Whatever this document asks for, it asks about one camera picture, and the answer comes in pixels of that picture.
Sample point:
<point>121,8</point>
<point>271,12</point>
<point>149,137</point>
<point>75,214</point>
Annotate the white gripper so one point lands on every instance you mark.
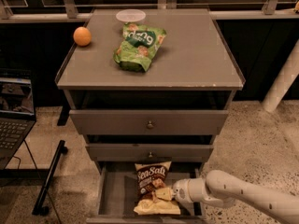
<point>180,191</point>

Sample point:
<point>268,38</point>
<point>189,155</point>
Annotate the brown sea salt chip bag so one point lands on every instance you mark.
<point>149,178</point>

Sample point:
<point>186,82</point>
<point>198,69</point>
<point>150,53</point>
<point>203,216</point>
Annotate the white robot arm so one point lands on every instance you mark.
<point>219,189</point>

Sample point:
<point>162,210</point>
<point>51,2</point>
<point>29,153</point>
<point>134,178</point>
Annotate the grey open bottom drawer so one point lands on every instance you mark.
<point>117,198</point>

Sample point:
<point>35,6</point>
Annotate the grey drawer cabinet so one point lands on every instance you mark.
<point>192,70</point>

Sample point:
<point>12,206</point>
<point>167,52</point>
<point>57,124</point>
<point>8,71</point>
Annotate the grey middle drawer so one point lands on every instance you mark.
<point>149,152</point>

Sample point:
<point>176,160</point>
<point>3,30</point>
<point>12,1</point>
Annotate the grey top drawer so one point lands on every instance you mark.
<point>149,122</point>

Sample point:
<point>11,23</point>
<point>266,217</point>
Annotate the green chip bag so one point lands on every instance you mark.
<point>139,46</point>

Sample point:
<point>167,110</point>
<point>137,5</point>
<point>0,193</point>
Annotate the black laptop stand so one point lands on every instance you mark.
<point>44,176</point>

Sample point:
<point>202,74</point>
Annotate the black laptop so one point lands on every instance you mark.
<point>17,111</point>

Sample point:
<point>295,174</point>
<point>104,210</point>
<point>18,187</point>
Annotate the orange fruit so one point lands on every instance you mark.
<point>82,36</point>

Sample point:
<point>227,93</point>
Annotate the clear plastic bowl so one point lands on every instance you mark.
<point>131,15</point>

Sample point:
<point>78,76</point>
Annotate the metal window railing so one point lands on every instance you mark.
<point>35,11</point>

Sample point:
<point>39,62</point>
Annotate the white diagonal post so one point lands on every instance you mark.
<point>286,76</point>

